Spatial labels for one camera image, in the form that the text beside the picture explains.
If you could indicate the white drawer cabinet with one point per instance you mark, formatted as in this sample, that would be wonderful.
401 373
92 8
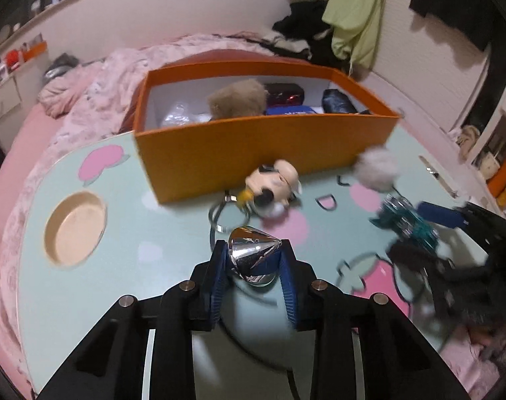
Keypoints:
3 100

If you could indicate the red desk item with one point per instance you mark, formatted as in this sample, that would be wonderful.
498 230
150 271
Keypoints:
12 57

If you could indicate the white cup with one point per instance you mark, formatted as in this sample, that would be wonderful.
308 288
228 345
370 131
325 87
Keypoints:
492 162

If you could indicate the clear plastic bag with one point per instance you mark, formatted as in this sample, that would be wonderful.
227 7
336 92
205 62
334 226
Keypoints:
178 116

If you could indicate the pink floral duvet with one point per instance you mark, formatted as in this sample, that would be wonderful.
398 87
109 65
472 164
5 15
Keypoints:
103 87

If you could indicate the white fluffy pompom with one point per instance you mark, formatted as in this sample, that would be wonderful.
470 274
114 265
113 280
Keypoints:
377 166

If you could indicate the orange shelf item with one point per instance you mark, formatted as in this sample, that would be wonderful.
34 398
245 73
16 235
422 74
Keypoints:
502 177

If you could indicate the blue box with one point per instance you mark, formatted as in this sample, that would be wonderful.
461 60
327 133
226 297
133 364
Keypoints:
290 111

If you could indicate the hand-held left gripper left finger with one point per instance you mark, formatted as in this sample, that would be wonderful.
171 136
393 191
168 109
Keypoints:
219 283

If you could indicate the black hanging garment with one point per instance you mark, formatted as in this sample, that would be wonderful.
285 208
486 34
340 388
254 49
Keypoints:
457 4

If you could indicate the pink bed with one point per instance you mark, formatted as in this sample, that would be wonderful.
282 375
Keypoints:
11 183

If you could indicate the silver metal cone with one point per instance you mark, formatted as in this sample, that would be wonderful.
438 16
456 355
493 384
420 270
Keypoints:
250 254

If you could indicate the small orange box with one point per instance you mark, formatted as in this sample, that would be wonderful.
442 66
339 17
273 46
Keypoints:
35 52

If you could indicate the black lace doll dress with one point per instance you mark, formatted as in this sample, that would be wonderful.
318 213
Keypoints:
338 101

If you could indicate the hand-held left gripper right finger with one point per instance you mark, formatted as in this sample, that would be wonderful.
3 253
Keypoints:
288 287

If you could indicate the beige cloth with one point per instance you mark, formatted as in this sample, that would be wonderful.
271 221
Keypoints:
469 138

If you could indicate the brown furry pompom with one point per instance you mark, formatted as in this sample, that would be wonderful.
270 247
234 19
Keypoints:
238 98

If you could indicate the grey silver bag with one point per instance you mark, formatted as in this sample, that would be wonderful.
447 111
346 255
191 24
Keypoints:
60 68

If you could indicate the pile of black clothes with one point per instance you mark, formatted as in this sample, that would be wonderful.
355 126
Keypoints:
303 21

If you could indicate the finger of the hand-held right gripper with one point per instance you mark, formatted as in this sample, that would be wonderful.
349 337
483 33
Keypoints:
415 256
440 214

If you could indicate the light green hanging garment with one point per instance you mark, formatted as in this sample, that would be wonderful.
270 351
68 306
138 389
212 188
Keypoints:
352 12

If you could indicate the orange cardboard box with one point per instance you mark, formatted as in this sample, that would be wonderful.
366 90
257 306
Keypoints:
219 162

